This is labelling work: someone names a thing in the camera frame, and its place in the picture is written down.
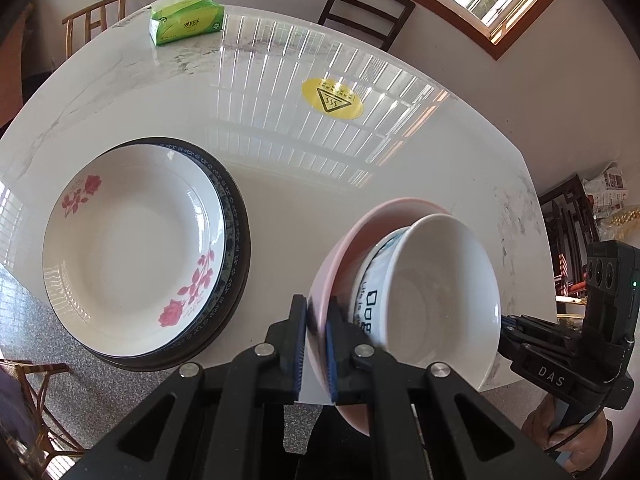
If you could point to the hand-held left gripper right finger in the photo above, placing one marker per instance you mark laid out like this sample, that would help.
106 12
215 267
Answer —
331 360

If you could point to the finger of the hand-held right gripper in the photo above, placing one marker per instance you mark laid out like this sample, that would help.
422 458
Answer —
512 322
510 345

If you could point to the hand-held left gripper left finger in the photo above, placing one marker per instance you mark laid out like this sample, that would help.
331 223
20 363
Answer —
298 350

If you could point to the large white bowl orange base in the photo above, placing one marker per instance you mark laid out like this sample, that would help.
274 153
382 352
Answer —
440 300

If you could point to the pink bowl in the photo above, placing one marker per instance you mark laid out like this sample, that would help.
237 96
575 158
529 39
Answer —
340 255

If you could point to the blue floral plate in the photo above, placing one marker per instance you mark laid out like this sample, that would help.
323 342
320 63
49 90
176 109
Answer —
239 260

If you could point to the white plate with red flowers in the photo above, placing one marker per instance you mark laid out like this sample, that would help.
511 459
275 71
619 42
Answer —
130 240

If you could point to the person's right hand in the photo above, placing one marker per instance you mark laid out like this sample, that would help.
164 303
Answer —
585 452

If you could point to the dark carved wooden furniture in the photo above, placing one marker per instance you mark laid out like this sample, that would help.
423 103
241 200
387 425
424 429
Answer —
570 230

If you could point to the plastic bag with yellow contents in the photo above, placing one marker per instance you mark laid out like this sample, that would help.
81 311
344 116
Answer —
622 222

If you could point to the newspaper bundle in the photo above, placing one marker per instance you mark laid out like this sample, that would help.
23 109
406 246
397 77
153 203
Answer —
610 187

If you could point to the rattan chair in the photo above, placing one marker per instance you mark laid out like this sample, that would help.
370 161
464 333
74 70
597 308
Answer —
50 367

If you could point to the yellow round sticker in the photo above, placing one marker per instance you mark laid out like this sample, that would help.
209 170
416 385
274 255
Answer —
332 99

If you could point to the green tissue pack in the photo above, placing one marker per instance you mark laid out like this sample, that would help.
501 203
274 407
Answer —
187 22

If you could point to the light wooden chair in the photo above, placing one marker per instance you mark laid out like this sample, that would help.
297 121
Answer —
100 10

